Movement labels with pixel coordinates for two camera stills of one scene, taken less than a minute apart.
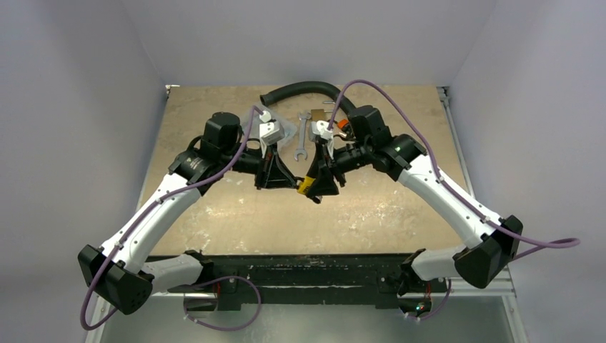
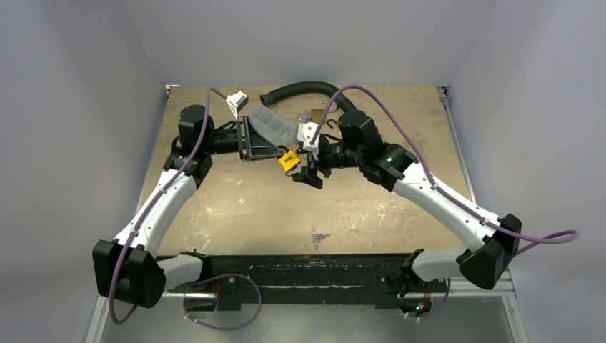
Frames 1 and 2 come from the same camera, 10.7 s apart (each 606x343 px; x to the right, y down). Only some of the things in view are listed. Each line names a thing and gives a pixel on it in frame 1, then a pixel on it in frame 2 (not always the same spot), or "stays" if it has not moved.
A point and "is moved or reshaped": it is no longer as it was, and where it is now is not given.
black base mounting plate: (371, 281) stays
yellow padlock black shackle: (304, 183) is moved or reshaped
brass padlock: (319, 114) stays
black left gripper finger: (279, 176) to (259, 147)
